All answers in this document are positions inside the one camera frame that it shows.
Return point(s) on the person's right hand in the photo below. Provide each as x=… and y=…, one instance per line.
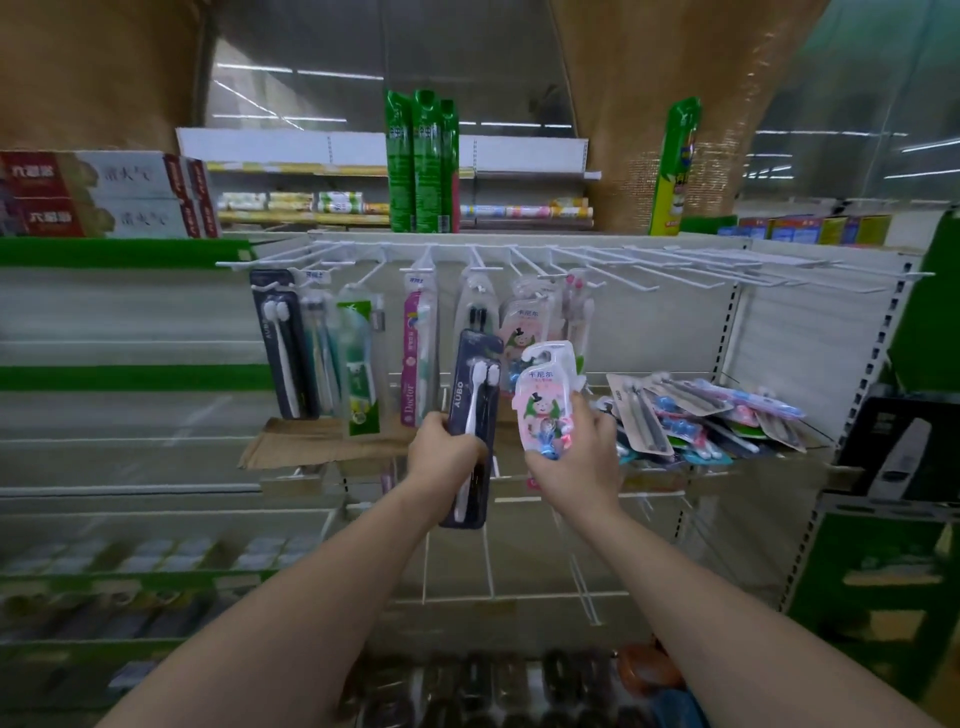
x=581, y=469

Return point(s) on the person's left hand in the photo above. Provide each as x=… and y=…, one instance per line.
x=442, y=469

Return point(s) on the kids toothbrush pack blue toy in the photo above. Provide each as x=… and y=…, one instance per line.
x=540, y=397

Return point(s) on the pile of toothbrush packs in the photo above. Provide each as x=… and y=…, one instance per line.
x=675, y=420

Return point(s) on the pink label toothbrush pack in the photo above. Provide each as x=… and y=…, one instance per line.
x=411, y=352

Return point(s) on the clear green toothbrush pack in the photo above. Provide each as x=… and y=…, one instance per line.
x=586, y=337

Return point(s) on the pink kids toothbrush pack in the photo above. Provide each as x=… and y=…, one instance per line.
x=525, y=322

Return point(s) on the teal twin toothbrush pack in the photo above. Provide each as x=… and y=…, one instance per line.
x=322, y=352

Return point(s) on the clear pink-topped toothbrush pack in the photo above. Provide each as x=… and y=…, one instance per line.
x=574, y=300

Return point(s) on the person's right forearm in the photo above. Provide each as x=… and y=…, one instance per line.
x=735, y=637

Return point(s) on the person's left forearm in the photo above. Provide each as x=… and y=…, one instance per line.
x=277, y=637

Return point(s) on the white shelf unit yellow strips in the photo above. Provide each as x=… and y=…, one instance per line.
x=247, y=146

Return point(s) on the brown cardboard tray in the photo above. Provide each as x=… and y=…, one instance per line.
x=315, y=442

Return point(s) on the orange round object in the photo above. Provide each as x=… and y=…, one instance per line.
x=649, y=667

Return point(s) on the blue round packet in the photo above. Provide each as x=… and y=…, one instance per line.
x=679, y=712

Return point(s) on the row of colourful wrap rolls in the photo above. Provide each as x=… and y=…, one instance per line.
x=525, y=211

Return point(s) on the black product box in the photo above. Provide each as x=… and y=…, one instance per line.
x=859, y=427

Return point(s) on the green spray can red side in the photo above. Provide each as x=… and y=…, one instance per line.
x=450, y=165

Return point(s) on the tall green spray can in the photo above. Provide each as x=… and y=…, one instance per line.
x=400, y=165
x=427, y=165

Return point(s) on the green yellow spray can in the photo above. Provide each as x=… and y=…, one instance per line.
x=675, y=172

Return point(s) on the woven brown column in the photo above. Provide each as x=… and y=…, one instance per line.
x=675, y=75
x=90, y=75

